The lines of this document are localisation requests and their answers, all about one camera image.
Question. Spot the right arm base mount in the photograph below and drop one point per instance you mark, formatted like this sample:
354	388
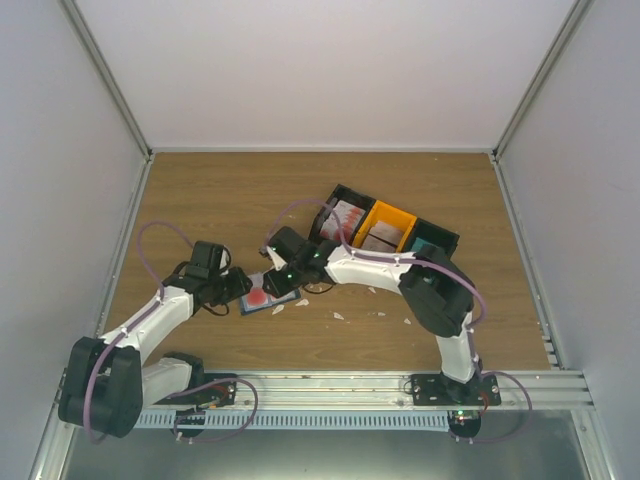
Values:
465	403

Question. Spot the left aluminium frame post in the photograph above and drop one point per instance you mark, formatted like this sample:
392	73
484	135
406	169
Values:
89	43

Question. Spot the black bin right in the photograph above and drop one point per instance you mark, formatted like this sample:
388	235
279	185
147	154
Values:
439	236

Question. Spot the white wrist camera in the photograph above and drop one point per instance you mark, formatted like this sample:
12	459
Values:
225	260
278	262

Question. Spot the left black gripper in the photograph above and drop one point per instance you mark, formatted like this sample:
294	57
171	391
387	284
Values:
239	286

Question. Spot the aluminium frame post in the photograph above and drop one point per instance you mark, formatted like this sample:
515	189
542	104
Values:
89	43
573	19

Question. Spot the white pink cards stack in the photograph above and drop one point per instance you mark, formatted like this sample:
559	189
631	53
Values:
382	237

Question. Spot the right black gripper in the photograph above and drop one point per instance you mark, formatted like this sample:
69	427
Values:
278	288

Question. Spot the black bin left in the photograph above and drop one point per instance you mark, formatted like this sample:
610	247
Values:
340	192

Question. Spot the grey slotted cable duct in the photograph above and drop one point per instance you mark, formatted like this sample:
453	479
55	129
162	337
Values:
320	420

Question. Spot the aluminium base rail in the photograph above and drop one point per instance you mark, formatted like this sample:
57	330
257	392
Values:
379	390

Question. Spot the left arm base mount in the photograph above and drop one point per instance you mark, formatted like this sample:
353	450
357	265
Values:
216	392

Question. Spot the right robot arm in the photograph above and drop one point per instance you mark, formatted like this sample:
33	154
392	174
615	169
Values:
438	294

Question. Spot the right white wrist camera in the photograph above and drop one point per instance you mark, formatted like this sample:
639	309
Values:
278	262

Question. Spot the orange bin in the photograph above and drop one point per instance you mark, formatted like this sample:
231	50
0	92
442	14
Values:
385	212

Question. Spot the right aluminium frame post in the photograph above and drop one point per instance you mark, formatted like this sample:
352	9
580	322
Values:
573	19

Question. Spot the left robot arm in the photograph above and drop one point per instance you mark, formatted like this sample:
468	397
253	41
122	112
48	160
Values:
108	382

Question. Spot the red patterned cards stack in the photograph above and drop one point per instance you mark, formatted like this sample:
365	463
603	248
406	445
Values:
349	216

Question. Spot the black bin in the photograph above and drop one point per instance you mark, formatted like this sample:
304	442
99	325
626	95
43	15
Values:
340	192
439	236

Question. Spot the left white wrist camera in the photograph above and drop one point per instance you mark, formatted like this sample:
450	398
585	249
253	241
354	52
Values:
225	260

